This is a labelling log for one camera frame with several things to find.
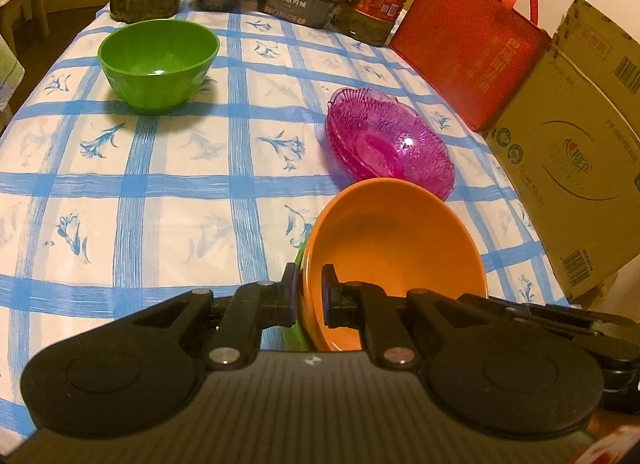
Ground dark instant meal box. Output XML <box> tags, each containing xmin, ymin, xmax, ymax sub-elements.
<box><xmin>256</xmin><ymin>0</ymin><xmax>351</xmax><ymax>29</ymax></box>

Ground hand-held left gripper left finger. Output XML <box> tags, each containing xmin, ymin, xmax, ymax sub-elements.
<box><xmin>115</xmin><ymin>263</ymin><xmax>299</xmax><ymax>371</ymax></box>

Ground red tote bag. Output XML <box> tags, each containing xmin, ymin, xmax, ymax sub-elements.
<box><xmin>389</xmin><ymin>0</ymin><xmax>551</xmax><ymax>131</ymax></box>

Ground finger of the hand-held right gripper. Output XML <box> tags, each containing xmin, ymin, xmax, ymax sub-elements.
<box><xmin>505</xmin><ymin>303</ymin><xmax>621</xmax><ymax>331</ymax></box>
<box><xmin>457</xmin><ymin>294</ymin><xmax>603</xmax><ymax>345</ymax></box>

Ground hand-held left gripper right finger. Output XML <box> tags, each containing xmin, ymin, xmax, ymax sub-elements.
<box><xmin>322</xmin><ymin>264</ymin><xmax>516</xmax><ymax>369</ymax></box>

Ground orange plastic bowl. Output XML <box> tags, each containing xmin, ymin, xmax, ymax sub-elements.
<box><xmin>302</xmin><ymin>178</ymin><xmax>488</xmax><ymax>352</ymax></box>

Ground green plastic bowl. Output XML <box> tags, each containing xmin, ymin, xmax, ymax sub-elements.
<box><xmin>97</xmin><ymin>19</ymin><xmax>221</xmax><ymax>113</ymax></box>
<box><xmin>286</xmin><ymin>239</ymin><xmax>321</xmax><ymax>352</ymax></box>

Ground blue checked tablecloth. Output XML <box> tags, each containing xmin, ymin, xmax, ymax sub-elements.
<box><xmin>0</xmin><ymin>0</ymin><xmax>571</xmax><ymax>445</ymax></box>

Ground white wooden chair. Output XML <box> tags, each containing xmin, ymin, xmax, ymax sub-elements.
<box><xmin>0</xmin><ymin>0</ymin><xmax>48</xmax><ymax>45</ymax></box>

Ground large cardboard box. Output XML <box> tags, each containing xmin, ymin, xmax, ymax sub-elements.
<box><xmin>482</xmin><ymin>0</ymin><xmax>640</xmax><ymax>301</ymax></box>

